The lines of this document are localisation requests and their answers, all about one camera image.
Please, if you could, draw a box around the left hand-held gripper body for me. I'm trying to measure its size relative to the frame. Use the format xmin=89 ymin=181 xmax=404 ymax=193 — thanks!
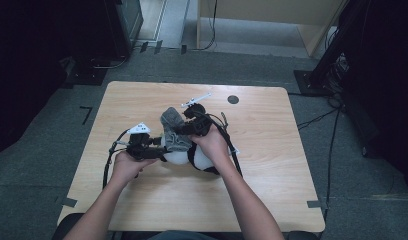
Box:
xmin=126 ymin=122 xmax=152 ymax=160

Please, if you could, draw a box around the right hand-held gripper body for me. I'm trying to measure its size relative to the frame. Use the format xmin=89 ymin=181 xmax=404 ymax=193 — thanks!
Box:
xmin=181 ymin=92 xmax=213 ymax=136

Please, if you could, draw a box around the grey sock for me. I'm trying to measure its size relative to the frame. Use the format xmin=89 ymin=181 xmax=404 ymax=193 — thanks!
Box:
xmin=159 ymin=106 xmax=194 ymax=153

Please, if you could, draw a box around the panda plush toy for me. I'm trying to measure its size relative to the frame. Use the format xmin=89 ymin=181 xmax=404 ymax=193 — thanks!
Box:
xmin=160 ymin=133 xmax=241 ymax=176

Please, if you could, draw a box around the person's right hand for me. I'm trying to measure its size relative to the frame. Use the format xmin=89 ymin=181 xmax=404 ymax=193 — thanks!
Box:
xmin=188 ymin=126 xmax=231 ymax=168

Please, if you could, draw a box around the person's left hand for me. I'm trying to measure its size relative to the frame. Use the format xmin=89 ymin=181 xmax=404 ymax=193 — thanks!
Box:
xmin=111 ymin=153 xmax=158 ymax=188

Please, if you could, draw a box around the person's dark clothing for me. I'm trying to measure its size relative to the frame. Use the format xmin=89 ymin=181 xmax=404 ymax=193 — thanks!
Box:
xmin=111 ymin=229 xmax=246 ymax=240

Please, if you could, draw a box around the person's left leg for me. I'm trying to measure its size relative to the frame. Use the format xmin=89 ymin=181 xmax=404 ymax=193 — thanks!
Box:
xmin=51 ymin=213 xmax=76 ymax=240

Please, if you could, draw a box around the person's leg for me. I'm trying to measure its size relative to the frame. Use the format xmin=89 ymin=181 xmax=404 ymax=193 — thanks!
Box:
xmin=51 ymin=213 xmax=76 ymax=240
xmin=285 ymin=230 xmax=318 ymax=240

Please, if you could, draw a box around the black cabinet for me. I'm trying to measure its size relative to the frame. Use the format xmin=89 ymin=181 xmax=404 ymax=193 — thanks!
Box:
xmin=103 ymin=0 xmax=145 ymax=59

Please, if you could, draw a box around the black metal stand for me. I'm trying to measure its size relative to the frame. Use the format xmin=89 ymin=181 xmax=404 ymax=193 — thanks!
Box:
xmin=293 ymin=0 xmax=371 ymax=98

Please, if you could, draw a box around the light wooden cabinet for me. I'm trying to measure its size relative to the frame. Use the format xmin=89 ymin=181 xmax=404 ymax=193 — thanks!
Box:
xmin=195 ymin=0 xmax=351 ymax=58

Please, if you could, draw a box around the dark curtain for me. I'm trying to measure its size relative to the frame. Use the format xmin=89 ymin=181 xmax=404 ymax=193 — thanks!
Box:
xmin=338 ymin=0 xmax=408 ymax=199
xmin=0 ymin=0 xmax=108 ymax=158

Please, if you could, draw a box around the person's right leg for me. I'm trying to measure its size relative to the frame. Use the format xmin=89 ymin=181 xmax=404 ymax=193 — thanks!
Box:
xmin=285 ymin=230 xmax=318 ymax=240

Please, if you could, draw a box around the left hand-held gripper cable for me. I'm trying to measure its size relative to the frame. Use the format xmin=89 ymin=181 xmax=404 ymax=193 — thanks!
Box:
xmin=102 ymin=129 xmax=131 ymax=189

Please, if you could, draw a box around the hand-held gripper cable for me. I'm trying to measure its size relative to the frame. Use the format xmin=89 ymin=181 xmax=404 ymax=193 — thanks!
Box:
xmin=205 ymin=111 xmax=245 ymax=178
xmin=102 ymin=129 xmax=131 ymax=189

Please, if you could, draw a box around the right hand-held gripper cable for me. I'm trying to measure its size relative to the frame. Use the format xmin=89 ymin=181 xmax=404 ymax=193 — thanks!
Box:
xmin=205 ymin=111 xmax=245 ymax=178

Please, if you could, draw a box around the black looped floor cable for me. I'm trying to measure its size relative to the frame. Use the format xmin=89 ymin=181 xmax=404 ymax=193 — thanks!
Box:
xmin=90 ymin=54 xmax=129 ymax=70

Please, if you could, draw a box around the black floor base plate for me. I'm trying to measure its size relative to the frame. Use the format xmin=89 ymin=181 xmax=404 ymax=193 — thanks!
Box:
xmin=65 ymin=64 xmax=109 ymax=87

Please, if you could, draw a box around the black hanging cable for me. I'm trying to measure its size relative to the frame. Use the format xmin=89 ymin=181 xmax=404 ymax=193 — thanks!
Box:
xmin=191 ymin=0 xmax=219 ymax=52

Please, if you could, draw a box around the short black floor cable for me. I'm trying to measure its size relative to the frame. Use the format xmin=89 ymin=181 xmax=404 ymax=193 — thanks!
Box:
xmin=296 ymin=106 xmax=341 ymax=131

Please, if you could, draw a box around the long black floor cable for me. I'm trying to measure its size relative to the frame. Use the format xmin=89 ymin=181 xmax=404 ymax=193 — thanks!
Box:
xmin=320 ymin=108 xmax=342 ymax=234

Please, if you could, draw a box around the tangle of cables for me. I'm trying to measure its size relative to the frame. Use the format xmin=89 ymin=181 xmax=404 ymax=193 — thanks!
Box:
xmin=325 ymin=53 xmax=350 ymax=108

